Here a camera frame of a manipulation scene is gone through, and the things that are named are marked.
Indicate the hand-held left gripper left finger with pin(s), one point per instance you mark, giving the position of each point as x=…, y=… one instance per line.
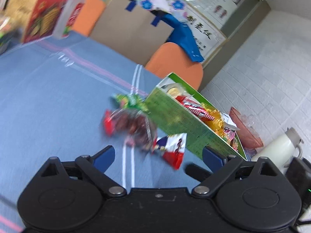
x=105, y=155

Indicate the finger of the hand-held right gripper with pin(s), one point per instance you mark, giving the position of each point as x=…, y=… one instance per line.
x=196, y=172

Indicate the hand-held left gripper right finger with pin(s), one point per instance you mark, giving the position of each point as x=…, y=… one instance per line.
x=212, y=157

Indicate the red white blue snack packet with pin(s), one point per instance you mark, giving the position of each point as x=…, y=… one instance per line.
x=173, y=148

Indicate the yellow snack packet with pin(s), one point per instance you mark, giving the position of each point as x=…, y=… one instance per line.
x=215, y=120

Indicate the red packet with brown contents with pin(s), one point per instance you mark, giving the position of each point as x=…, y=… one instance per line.
x=127, y=125

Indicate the green cardboard box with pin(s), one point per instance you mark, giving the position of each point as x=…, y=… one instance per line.
x=184, y=123

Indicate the red white striped snack packet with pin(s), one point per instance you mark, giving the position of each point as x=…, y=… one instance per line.
x=196, y=108

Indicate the green snack packet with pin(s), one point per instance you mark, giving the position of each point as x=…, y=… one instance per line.
x=128, y=100

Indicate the round golden snack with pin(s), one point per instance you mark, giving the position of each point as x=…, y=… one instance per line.
x=173, y=89

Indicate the white kettle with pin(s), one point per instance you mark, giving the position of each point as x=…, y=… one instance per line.
x=279, y=150

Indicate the pink plastic bowl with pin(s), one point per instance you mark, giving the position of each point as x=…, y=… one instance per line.
x=250, y=136

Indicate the clear plastic wrapper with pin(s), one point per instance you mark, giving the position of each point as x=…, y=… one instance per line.
x=247, y=122

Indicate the orange chair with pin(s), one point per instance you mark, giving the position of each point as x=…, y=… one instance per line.
x=90, y=14
x=175, y=63

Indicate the blue plastic bag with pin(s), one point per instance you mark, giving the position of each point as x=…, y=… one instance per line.
x=184, y=38

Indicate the white bottle with red label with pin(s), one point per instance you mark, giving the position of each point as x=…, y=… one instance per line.
x=70, y=14

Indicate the red snack box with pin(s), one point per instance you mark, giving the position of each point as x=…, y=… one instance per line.
x=43, y=17

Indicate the yellow brown box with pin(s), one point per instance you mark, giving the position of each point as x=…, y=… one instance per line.
x=19, y=7

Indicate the wall poster with large lettering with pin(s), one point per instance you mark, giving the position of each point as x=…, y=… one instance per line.
x=206, y=34

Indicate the laminated wall poster with charts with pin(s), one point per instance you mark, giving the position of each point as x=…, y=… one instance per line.
x=218, y=0

